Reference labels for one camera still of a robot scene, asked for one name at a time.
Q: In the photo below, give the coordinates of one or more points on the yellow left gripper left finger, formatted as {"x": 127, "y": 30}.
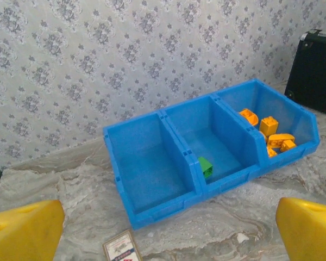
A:
{"x": 21, "y": 233}

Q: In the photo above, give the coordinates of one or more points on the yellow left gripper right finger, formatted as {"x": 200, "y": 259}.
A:
{"x": 312, "y": 233}

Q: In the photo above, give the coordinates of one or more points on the yellow curved lego brick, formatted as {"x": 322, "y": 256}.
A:
{"x": 281, "y": 137}

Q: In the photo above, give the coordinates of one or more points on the yellow square lego brick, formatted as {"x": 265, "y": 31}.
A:
{"x": 269, "y": 125}

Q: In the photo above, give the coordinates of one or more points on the green lego brick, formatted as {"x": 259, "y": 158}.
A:
{"x": 205, "y": 167}

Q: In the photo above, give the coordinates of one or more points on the small printed card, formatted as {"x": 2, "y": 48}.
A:
{"x": 122, "y": 247}

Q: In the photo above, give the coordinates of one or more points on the blue plastic bin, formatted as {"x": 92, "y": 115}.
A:
{"x": 214, "y": 141}
{"x": 277, "y": 100}
{"x": 149, "y": 168}

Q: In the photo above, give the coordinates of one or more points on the black hard case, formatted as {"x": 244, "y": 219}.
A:
{"x": 312, "y": 73}

